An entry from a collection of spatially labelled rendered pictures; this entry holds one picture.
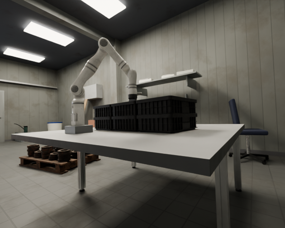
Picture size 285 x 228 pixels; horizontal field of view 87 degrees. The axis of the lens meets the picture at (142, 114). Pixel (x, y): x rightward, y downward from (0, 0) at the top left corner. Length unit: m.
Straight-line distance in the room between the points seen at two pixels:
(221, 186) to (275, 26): 3.60
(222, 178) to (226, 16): 3.88
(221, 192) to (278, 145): 2.93
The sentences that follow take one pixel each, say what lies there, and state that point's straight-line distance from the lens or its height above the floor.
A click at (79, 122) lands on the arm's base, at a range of 1.27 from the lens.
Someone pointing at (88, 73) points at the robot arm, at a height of 1.16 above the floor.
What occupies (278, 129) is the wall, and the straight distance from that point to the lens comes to 3.86.
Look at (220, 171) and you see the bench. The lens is 1.01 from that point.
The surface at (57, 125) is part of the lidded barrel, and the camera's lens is 7.89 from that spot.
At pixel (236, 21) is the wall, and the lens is 4.34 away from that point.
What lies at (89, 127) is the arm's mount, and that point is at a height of 0.74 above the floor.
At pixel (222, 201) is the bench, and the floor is 0.32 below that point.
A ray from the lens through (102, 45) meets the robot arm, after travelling 1.31.
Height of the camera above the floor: 0.80
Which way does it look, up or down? 2 degrees up
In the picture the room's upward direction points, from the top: 2 degrees counter-clockwise
